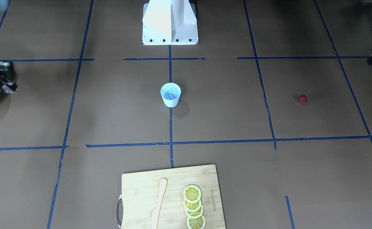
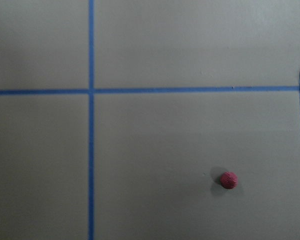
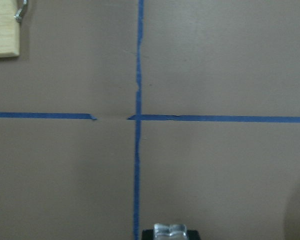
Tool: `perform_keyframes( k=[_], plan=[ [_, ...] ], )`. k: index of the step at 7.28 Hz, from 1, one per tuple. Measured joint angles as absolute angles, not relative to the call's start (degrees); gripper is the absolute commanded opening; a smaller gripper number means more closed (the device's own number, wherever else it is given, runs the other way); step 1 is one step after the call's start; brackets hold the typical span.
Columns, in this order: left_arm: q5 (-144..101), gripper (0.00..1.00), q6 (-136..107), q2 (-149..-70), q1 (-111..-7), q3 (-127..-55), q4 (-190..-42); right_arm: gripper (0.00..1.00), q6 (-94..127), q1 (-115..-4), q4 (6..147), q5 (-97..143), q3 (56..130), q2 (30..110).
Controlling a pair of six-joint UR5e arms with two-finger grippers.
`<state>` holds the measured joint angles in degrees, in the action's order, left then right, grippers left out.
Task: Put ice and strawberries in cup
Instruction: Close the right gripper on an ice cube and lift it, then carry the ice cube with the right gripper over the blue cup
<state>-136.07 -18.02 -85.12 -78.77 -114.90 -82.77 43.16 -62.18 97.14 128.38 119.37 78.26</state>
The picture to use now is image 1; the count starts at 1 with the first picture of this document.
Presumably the clear ice cube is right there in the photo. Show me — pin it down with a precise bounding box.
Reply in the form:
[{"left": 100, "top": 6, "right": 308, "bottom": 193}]
[{"left": 164, "top": 92, "right": 177, "bottom": 100}]

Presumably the light blue plastic cup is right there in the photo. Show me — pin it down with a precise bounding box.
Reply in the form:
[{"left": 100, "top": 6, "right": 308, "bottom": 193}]
[{"left": 160, "top": 82, "right": 181, "bottom": 108}]

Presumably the white pillar with base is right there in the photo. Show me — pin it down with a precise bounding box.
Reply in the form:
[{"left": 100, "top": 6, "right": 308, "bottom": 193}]
[{"left": 141, "top": 0, "right": 199, "bottom": 45}]

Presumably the yellow plastic knife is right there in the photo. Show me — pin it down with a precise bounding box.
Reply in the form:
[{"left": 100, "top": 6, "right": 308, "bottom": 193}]
[{"left": 151, "top": 178, "right": 167, "bottom": 229}]

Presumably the lemon slice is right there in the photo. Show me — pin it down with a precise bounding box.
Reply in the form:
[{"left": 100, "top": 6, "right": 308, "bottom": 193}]
[{"left": 183, "top": 184, "right": 202, "bottom": 204}]

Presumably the red strawberry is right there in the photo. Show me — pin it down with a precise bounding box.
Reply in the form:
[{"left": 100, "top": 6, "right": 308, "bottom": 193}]
[{"left": 299, "top": 95, "right": 308, "bottom": 103}]

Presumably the wooden cutting board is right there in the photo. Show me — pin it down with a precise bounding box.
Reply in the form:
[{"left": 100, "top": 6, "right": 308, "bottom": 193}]
[{"left": 116, "top": 164, "right": 226, "bottom": 229}]

